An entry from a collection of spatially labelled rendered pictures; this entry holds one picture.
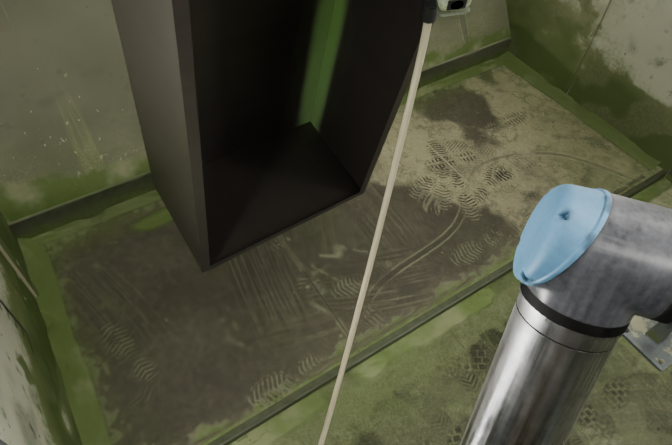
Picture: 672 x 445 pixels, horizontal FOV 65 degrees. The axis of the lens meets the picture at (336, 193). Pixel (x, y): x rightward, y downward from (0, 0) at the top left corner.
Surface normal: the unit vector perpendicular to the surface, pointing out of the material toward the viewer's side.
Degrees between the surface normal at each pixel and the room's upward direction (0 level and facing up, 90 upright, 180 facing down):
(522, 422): 66
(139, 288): 0
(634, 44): 90
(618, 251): 40
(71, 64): 57
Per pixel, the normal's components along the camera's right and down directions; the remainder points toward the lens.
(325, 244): 0.05, -0.66
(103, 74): 0.48, 0.18
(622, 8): -0.84, 0.38
